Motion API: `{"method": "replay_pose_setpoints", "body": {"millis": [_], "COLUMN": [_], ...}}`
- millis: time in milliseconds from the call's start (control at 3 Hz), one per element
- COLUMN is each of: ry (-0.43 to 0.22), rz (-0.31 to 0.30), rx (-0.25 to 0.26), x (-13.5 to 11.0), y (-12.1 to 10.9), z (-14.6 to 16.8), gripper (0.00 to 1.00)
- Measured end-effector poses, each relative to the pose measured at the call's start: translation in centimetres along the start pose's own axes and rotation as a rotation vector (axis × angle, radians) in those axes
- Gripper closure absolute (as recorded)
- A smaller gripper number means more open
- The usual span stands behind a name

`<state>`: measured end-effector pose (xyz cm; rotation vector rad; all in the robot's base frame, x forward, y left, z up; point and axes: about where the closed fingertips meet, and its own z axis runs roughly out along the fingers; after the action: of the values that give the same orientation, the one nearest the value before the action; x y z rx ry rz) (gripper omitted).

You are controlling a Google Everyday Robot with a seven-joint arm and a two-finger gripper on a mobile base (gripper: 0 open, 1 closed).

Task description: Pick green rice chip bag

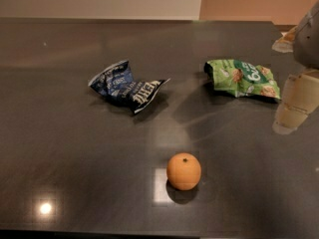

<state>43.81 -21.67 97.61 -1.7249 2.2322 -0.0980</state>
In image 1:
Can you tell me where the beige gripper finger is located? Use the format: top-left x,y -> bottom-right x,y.
272,26 -> 297,53
272,69 -> 319,134

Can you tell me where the green rice chip bag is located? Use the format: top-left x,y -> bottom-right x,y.
204,59 -> 281,100

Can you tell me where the blue chip bag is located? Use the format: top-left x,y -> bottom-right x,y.
88,60 -> 168,115

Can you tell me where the orange fruit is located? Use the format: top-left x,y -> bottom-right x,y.
166,152 -> 201,191

